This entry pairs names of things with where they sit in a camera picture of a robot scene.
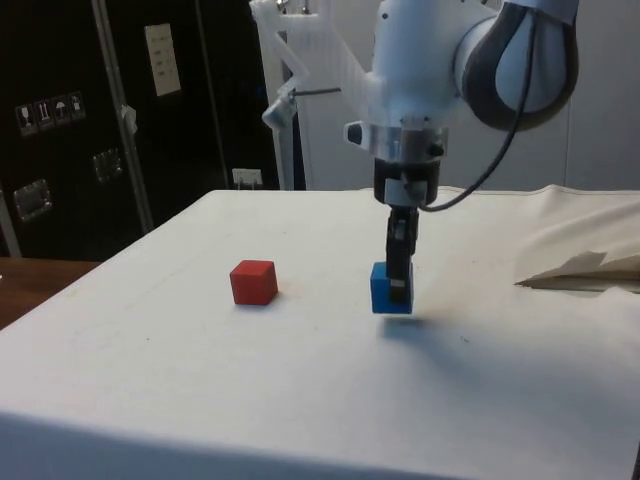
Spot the black cable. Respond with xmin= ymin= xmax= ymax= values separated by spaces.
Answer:
xmin=415 ymin=14 xmax=571 ymax=213

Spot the blue cube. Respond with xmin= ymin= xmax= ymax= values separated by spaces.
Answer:
xmin=369 ymin=261 xmax=414 ymax=316

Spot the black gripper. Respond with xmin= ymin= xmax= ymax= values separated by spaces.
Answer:
xmin=373 ymin=132 xmax=445 ymax=304

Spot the white plastic frame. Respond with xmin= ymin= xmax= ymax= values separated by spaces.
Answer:
xmin=248 ymin=0 xmax=377 ymax=128

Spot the red cube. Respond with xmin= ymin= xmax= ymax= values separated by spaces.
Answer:
xmin=229 ymin=259 xmax=279 ymax=306

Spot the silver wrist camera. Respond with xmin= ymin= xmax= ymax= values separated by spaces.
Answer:
xmin=342 ymin=118 xmax=449 ymax=162

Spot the black cabinet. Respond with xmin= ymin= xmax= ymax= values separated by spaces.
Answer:
xmin=0 ymin=0 xmax=281 ymax=262

